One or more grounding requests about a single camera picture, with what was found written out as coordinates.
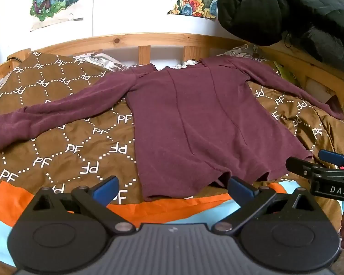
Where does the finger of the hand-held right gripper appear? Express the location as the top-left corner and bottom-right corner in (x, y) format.
(286, 157), (333, 178)
(318, 150), (344, 168)

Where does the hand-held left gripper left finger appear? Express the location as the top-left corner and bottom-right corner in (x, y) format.
(26, 176), (136, 234)

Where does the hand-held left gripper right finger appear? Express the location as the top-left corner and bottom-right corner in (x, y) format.
(211, 177), (319, 234)

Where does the maroon long-sleeve shirt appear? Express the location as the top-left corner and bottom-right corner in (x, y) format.
(0, 56), (344, 202)

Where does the brown patterned blanket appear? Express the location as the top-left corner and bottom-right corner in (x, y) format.
(0, 51), (344, 267)

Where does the yellow-green cloth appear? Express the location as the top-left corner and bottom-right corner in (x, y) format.
(274, 61), (300, 88)

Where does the white floral patterned pillow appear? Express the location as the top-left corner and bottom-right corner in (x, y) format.
(0, 44), (273, 104)

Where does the wooden bed frame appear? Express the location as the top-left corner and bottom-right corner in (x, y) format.
(0, 32), (344, 121)

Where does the white wall pipe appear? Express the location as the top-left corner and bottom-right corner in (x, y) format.
(90, 0), (100, 36)

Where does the cartoon character wall poster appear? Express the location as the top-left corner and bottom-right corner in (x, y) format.
(30, 0), (84, 32)

